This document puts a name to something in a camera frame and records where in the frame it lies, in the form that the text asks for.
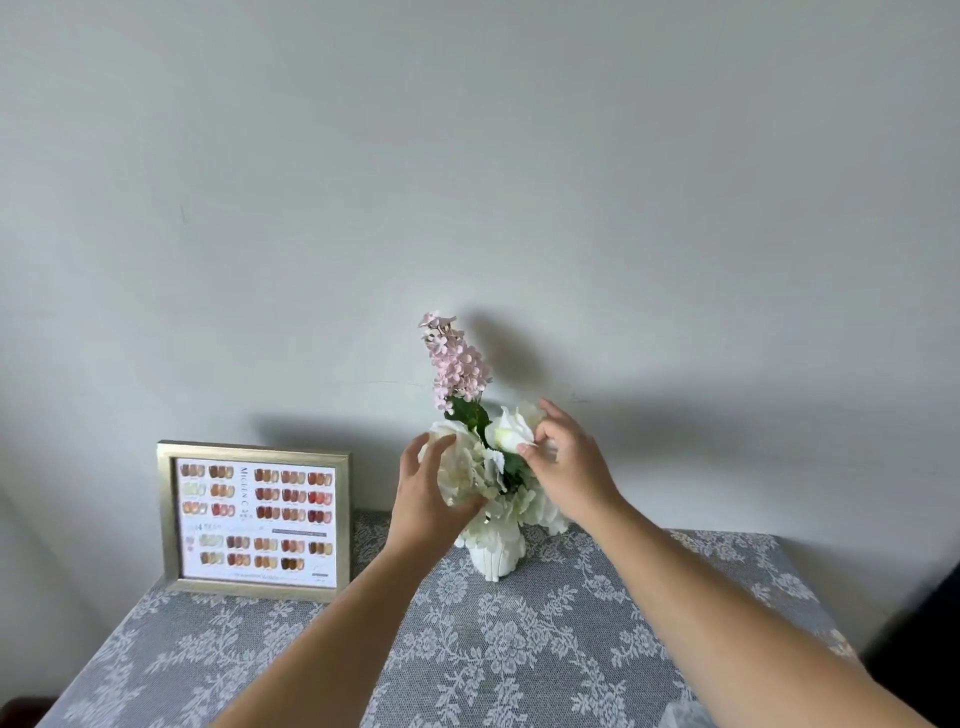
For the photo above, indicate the person's right thumb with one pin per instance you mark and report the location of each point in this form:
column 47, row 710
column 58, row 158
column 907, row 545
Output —
column 534, row 452

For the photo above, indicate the person's right forearm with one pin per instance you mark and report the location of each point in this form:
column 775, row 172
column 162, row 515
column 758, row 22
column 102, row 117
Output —
column 712, row 622

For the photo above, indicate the person's left forearm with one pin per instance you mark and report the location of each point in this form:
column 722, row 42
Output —
column 337, row 637

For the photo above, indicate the pink artificial lilac stem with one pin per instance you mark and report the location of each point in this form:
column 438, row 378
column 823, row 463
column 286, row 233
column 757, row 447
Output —
column 459, row 367

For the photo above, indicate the white artificial hydrangea flower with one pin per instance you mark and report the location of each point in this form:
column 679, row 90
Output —
column 465, row 469
column 536, row 510

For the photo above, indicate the white ribbed vase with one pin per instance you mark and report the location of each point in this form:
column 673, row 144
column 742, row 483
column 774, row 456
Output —
column 495, row 559

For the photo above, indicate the person's right hand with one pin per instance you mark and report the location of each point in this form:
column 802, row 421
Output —
column 574, row 472

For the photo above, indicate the person's left hand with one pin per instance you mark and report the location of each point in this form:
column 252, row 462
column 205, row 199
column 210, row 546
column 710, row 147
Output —
column 420, row 517

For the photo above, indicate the gold framed nail colour chart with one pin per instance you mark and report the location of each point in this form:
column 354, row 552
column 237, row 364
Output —
column 255, row 521

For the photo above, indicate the white artificial rose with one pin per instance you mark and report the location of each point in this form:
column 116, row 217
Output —
column 506, row 431

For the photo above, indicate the dark brown furniture corner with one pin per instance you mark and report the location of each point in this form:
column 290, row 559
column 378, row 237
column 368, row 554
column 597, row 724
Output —
column 22, row 714

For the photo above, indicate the person's left fingers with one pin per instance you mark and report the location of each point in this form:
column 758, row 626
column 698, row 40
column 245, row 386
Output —
column 437, row 454

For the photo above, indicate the grey lace tablecloth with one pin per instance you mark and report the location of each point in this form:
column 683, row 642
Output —
column 525, row 637

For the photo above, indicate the black furniture piece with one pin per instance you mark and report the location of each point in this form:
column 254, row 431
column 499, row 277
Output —
column 922, row 660

